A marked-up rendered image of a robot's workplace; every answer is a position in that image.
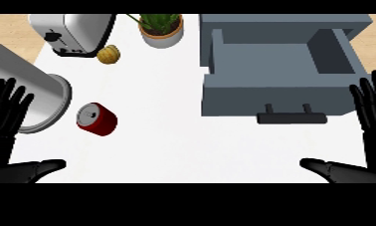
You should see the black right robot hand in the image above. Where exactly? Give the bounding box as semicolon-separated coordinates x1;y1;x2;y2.
297;70;376;184

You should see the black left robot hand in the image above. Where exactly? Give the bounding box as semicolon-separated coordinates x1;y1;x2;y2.
0;78;67;184

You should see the red soda can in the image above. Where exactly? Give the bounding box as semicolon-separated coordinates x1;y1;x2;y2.
74;102;119;137

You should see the grey open drawer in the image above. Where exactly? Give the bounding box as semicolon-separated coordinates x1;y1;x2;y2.
198;28;369;117

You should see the silver cylindrical appliance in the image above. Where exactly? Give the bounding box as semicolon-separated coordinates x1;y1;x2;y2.
0;44;73;134

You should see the yellow knobbly fruit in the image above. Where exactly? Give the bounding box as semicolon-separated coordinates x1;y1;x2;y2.
95;44;122;66

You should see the grey cabinet body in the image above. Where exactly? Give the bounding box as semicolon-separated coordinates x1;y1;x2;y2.
197;14;372;69

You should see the silver toaster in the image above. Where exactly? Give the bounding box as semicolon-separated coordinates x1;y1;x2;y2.
27;14;117;59

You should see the potted green plant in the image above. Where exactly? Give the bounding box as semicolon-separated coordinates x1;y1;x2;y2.
126;14;185;50

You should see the black drawer handle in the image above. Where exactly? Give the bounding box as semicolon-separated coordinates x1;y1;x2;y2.
254;103;328;125

